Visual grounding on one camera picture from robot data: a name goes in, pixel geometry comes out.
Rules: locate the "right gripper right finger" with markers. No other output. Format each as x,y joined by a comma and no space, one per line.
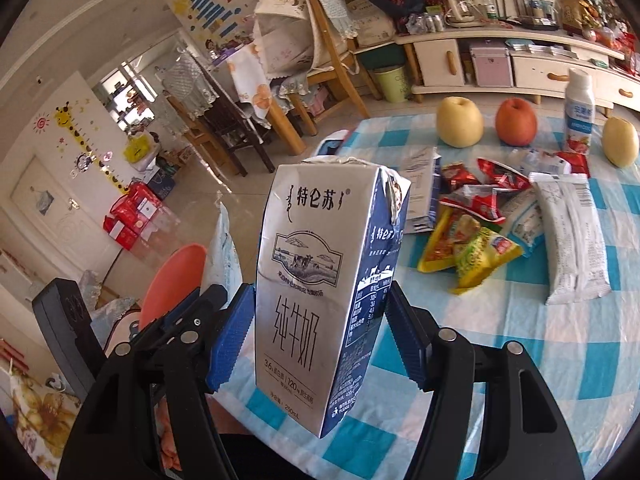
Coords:
524,434

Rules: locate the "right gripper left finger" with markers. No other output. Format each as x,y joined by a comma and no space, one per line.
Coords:
179,358

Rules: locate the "white blue milk carton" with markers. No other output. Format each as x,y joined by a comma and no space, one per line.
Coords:
328,251

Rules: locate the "white Magic yogurt pouch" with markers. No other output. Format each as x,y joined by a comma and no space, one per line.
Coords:
222,263

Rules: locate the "pink plastic trash bucket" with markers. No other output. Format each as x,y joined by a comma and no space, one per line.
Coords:
178,276

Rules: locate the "white door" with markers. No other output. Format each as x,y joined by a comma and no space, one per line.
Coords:
59,219

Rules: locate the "red gift boxes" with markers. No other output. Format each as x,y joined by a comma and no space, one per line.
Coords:
131,214

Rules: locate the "long white plastic wrapper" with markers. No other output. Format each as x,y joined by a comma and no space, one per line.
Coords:
577,263

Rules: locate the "yellow green snack bag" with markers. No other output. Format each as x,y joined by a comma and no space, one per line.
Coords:
480,256

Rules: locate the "red crumpled snack wrapper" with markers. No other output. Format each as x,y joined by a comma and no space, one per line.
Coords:
483,199

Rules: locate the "dark wooden chair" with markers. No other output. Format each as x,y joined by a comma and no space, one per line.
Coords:
216,125

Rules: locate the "yellow pear right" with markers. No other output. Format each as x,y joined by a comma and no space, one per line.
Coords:
620,142

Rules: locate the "yellow pear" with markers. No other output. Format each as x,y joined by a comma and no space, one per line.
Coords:
620,142
459,122

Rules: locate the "red apple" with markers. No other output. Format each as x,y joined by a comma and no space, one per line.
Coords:
516,122

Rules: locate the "yellow pear left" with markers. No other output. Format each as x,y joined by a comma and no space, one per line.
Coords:
459,122

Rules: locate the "white yogurt drink bottle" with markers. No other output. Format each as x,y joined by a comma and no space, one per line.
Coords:
579,112

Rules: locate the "wooden chair with cloths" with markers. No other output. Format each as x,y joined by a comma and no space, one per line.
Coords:
308,42

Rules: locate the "pink storage box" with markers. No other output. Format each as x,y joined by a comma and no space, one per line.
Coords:
492,64

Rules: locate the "white tv cabinet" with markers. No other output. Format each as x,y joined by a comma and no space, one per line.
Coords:
440,62

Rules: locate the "green waste bin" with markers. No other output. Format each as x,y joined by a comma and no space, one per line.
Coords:
393,82

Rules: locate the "white electric kettle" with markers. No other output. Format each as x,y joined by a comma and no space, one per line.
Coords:
462,14

